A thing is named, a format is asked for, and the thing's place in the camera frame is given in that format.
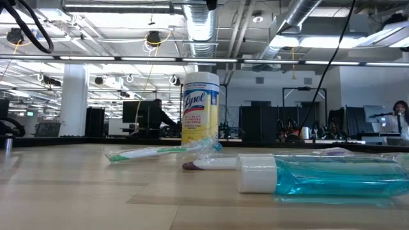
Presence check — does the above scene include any black ceiling speaker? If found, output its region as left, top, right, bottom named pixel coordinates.
left=146, top=30, right=162, bottom=48
left=6, top=27, right=25, bottom=45

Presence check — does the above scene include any silver ventilation duct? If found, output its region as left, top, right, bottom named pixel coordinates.
left=182, top=0, right=219, bottom=59
left=260, top=0, right=323, bottom=61

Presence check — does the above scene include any yellow hanging cord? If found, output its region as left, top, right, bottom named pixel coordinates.
left=289, top=47, right=297, bottom=81

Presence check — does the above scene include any white round pillar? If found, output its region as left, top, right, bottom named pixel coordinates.
left=59, top=63, right=89, bottom=137

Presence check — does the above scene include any black ribbed cabinet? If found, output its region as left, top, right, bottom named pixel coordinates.
left=84, top=107, right=106, bottom=138

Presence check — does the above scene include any purple white wrapped toothbrush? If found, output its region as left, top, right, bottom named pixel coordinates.
left=181, top=148, right=352, bottom=171

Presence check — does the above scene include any person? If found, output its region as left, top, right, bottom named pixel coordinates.
left=277, top=117, right=303, bottom=143
left=328, top=119, right=343, bottom=140
left=382, top=100, right=409, bottom=142
left=150, top=98, right=178, bottom=139

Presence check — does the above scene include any grey computer monitor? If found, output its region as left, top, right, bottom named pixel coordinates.
left=363, top=104, right=387, bottom=125

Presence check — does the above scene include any black crossbar with light strips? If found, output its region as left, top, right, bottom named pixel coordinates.
left=0, top=54, right=409, bottom=68

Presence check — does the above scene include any yellow Lysol wipes canister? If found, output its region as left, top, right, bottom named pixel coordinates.
left=181, top=72, right=220, bottom=145

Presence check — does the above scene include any black computer monitor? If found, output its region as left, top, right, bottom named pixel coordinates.
left=122, top=100, right=151, bottom=125
left=0, top=98, right=10, bottom=119
left=344, top=106, right=366, bottom=135

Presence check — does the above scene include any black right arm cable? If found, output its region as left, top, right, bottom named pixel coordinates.
left=298, top=0, right=357, bottom=131

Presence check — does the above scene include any blue mouthwash bottle white cap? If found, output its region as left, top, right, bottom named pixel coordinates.
left=235, top=153, right=409, bottom=196

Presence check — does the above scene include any black room divider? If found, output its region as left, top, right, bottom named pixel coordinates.
left=238, top=101, right=320, bottom=141

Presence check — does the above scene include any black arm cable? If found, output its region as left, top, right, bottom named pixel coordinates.
left=298, top=0, right=357, bottom=131
left=0, top=0, right=54, bottom=54

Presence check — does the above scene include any black gantry frame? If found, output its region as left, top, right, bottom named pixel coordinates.
left=282, top=86, right=328, bottom=135

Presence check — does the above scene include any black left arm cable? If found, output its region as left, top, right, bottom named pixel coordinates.
left=0, top=0, right=54, bottom=54

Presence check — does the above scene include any black table frame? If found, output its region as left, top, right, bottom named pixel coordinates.
left=12, top=136, right=409, bottom=154

